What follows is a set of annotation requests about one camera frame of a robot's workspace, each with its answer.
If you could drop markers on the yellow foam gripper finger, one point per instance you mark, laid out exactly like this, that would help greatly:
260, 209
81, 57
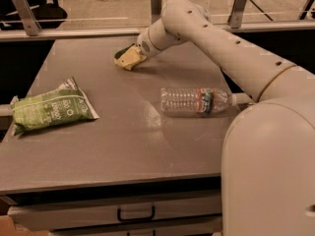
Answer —
141, 58

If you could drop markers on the green and yellow sponge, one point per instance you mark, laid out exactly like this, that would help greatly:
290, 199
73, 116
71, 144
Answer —
126, 58

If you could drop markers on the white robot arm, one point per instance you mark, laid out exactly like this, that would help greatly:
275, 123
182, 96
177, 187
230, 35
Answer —
268, 153

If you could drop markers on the green snack bag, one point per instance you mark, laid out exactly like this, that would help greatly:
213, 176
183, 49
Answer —
66, 104

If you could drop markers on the clear plastic water bottle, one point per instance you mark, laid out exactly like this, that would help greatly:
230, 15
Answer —
200, 101

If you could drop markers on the black office chair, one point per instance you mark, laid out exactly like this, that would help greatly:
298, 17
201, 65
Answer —
47, 12

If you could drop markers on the lower grey drawer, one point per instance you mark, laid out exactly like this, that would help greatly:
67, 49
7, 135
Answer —
205, 225

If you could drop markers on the cardboard box corner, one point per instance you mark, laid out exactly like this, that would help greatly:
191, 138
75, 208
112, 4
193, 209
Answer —
8, 228

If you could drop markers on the middle metal railing bracket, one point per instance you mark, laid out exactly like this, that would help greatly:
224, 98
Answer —
155, 9

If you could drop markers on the metal railing bracket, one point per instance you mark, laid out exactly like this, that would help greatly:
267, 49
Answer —
155, 9
236, 15
30, 24

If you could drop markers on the left metal railing bracket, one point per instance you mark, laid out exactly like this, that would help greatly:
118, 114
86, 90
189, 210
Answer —
30, 24

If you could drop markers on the right metal railing bracket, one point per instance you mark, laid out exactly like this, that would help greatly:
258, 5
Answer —
236, 15

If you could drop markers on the grey drawer with black handle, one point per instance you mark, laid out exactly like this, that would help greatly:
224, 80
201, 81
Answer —
114, 211

